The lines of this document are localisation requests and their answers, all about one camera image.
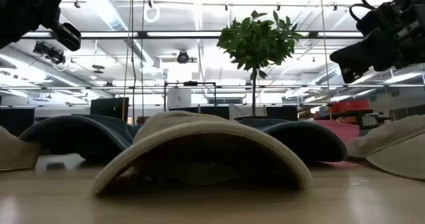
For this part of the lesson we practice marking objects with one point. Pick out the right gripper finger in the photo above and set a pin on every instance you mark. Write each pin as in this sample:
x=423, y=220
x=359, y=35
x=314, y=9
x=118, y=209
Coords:
x=362, y=58

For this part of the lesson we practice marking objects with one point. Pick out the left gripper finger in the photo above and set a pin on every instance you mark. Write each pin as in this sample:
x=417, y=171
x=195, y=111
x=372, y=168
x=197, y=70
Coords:
x=68, y=36

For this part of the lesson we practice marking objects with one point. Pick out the beige cap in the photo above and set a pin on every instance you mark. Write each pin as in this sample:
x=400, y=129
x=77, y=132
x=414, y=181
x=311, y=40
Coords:
x=199, y=127
x=16, y=154
x=395, y=144

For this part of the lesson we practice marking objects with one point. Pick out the blue denim cap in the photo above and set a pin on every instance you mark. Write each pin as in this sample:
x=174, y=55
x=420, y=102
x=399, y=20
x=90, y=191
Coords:
x=299, y=141
x=76, y=134

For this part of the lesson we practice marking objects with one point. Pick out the black ceiling light cluster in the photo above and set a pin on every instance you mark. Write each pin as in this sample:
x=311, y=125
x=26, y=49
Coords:
x=50, y=52

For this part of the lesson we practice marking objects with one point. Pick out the red storage bins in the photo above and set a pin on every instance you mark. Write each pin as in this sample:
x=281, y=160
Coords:
x=350, y=106

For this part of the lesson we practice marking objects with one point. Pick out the pink plastic bin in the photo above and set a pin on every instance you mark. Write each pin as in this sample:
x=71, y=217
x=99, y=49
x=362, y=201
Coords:
x=338, y=131

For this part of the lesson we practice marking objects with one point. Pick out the black monitor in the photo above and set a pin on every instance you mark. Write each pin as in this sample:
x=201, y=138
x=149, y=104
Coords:
x=109, y=107
x=16, y=119

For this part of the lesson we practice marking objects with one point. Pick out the black screen panel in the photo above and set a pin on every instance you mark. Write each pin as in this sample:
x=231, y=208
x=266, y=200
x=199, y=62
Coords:
x=214, y=111
x=282, y=112

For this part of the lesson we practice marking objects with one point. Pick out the potted green plant black pot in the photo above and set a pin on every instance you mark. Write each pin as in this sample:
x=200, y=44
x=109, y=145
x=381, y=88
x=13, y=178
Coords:
x=255, y=41

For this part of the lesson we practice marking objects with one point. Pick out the black ceiling spotlight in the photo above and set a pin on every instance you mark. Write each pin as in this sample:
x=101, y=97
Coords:
x=183, y=57

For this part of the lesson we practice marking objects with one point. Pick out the white box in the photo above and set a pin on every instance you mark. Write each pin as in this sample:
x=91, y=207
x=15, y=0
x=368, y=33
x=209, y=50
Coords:
x=179, y=98

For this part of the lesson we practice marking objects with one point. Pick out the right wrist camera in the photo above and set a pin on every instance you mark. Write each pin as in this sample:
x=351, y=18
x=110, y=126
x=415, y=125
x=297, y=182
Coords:
x=373, y=19

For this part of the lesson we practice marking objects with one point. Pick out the black metal rack frame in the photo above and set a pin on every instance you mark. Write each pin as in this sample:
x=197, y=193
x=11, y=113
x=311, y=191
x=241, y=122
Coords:
x=206, y=83

